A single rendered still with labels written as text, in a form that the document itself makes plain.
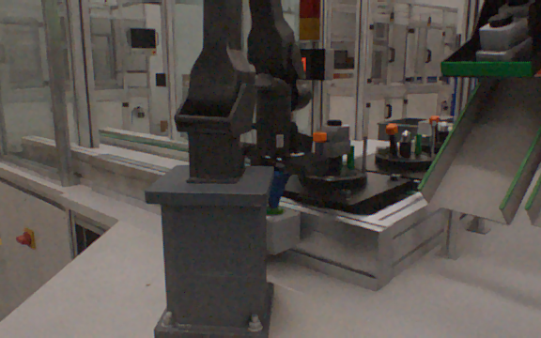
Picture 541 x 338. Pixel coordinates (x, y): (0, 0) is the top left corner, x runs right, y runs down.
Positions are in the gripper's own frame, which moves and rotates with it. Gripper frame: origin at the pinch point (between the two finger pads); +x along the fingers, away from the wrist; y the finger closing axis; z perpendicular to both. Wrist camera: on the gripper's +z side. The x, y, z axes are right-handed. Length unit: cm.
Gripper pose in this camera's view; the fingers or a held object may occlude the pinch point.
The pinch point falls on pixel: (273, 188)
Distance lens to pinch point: 77.5
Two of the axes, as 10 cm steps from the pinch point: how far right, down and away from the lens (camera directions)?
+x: 0.1, 9.7, 2.4
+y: -7.5, -1.5, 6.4
